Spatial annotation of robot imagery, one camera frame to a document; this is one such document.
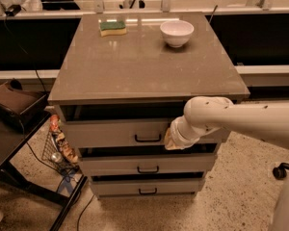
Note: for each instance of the green yellow sponge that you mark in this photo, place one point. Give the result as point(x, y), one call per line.
point(112, 28)

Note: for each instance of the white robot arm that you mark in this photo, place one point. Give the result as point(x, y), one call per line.
point(266, 122)

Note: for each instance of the grey top drawer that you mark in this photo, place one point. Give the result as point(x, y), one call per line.
point(116, 133)

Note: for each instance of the dark brown box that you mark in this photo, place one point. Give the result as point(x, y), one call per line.
point(19, 107)

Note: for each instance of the white bowl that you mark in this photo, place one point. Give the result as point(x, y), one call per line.
point(176, 33)

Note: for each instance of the grey drawer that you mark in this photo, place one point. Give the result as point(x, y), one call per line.
point(146, 187)
point(153, 164)
point(116, 133)

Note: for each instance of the wire basket with snacks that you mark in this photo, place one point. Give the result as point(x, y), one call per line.
point(57, 152)

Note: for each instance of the grey drawer cabinet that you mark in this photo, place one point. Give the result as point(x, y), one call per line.
point(139, 76)

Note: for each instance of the grey bottom drawer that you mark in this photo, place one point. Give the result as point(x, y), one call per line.
point(146, 187)

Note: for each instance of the grey middle drawer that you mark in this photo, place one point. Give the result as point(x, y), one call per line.
point(153, 164)

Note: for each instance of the black power adapter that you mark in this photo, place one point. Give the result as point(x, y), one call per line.
point(13, 10)

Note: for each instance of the black side table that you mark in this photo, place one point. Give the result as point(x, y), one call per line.
point(11, 141)

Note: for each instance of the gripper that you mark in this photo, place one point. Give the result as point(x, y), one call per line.
point(176, 135)

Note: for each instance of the black chair caster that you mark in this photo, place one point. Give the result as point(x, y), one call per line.
point(280, 172)

